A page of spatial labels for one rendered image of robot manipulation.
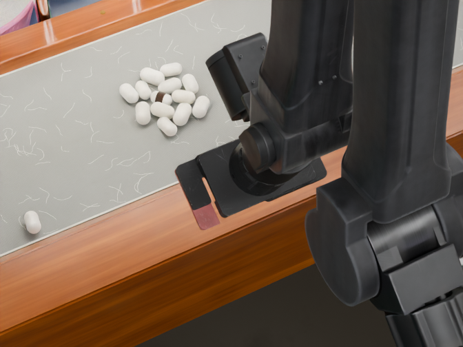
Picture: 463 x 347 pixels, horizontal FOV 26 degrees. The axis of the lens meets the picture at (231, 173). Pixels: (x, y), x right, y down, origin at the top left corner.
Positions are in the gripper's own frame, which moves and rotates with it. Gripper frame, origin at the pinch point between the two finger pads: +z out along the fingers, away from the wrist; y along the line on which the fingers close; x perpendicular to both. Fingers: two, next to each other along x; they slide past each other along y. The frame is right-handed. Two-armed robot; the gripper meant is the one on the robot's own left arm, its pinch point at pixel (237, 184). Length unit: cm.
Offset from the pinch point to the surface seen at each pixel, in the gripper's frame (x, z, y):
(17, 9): -44, 53, 6
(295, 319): 21, 101, -28
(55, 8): -45, 59, -1
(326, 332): 26, 99, -32
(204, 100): -16.3, 34.8, -10.7
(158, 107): -18.0, 35.7, -4.2
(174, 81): -21.0, 37.2, -8.5
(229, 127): -11.3, 34.5, -12.4
